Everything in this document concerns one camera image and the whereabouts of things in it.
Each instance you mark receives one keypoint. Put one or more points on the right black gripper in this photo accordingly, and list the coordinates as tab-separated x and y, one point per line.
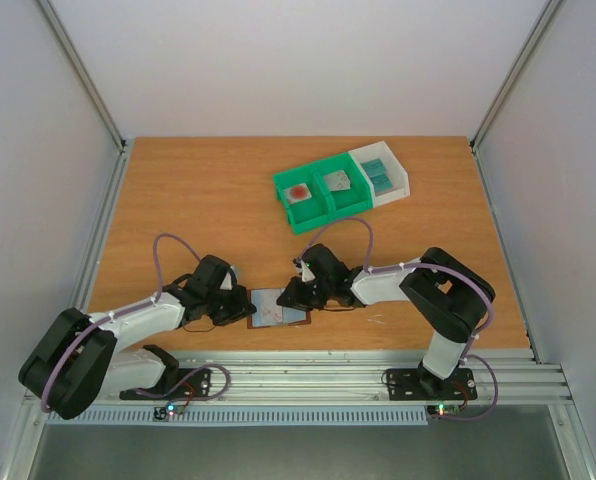
300	291

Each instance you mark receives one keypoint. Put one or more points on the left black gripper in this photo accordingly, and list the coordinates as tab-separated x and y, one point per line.
241	308

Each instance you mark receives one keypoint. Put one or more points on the brown leather card holder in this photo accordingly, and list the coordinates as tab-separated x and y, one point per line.
291	317

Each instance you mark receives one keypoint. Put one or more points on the white card with red print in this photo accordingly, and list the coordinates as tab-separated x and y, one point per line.
337	181

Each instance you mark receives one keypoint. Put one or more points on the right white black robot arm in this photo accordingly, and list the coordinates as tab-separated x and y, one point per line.
456	302

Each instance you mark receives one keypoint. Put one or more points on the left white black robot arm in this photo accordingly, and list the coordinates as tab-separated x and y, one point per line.
85	356

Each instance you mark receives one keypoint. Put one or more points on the grey card with red dot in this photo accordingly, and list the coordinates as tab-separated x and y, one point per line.
297	193

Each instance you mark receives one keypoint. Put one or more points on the teal card in white bin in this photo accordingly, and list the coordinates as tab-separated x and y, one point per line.
381	184

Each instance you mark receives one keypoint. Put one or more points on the green left bin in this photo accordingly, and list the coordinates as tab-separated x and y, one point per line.
308	215

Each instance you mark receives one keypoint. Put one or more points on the green bin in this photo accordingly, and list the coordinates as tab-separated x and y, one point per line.
308	215
346	203

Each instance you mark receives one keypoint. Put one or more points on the green middle bin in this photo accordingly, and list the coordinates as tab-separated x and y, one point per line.
346	203

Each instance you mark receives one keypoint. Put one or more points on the left circuit board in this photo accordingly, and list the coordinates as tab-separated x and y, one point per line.
170	411

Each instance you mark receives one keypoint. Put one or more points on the circuit board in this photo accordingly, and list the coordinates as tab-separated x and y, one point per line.
444	410
170	411

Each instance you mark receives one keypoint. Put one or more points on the right circuit board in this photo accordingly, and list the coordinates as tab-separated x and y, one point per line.
444	410

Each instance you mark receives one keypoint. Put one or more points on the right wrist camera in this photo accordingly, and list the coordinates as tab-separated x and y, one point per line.
303	270

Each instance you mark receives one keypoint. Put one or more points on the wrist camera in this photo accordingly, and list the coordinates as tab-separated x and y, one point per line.
231	279
303	270

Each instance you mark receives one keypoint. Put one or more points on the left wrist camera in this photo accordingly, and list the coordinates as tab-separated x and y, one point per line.
231	279

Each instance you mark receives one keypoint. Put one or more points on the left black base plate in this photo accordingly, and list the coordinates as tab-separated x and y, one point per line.
173	385

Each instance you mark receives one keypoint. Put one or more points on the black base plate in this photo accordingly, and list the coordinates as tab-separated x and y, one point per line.
409	384
173	385

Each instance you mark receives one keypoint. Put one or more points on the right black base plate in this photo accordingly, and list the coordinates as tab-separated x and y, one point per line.
409	384

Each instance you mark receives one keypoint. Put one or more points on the grey slotted cable duct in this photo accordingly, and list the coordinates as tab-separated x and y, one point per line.
249	416

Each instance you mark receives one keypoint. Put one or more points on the aluminium front rail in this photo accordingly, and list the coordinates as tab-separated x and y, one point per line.
337	377

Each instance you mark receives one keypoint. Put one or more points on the left aluminium frame post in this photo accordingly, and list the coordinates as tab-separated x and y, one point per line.
68	47

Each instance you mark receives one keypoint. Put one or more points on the aluminium frame post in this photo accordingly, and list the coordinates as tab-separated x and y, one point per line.
529	47
68	47

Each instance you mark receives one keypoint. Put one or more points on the right aluminium frame post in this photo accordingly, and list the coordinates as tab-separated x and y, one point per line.
529	47

